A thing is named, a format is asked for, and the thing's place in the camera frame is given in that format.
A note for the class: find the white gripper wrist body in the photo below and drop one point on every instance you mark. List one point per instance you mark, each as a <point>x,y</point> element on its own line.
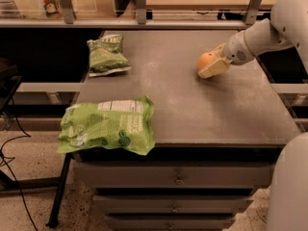
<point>235,51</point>

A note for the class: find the black table leg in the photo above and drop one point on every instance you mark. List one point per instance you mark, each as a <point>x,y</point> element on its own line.
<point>53,219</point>

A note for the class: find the metal shelf rail frame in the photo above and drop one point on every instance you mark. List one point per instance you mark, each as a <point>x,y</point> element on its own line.
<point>139,14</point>

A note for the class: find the small green chip bag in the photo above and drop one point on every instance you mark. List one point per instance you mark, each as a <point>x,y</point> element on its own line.
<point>106,56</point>

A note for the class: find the black equipment at left edge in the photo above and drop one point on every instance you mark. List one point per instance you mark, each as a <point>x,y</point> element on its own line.
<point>10,80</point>

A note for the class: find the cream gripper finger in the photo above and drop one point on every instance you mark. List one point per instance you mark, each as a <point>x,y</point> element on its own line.
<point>218,51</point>
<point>217,66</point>

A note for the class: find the large green snack bag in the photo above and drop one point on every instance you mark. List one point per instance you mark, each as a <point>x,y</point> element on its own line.
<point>110,124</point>

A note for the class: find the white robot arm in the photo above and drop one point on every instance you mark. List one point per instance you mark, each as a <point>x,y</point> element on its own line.
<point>287,27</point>

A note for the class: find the orange fruit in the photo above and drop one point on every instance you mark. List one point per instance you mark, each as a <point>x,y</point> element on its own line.
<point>205,60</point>

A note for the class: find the grey drawer cabinet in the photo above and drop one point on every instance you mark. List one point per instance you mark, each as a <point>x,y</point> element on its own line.
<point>216,140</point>

